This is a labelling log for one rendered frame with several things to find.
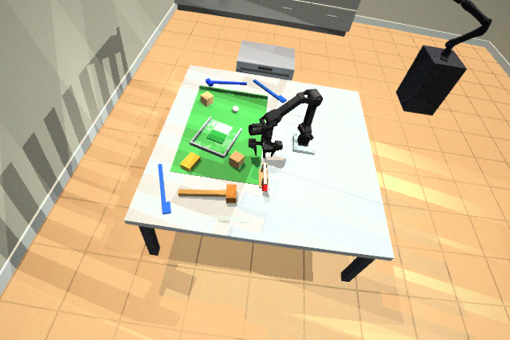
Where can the tan cube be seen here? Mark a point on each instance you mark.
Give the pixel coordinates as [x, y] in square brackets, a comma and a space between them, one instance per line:
[206, 98]
[236, 159]

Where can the yellow block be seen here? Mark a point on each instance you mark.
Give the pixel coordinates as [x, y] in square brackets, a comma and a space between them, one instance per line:
[190, 161]

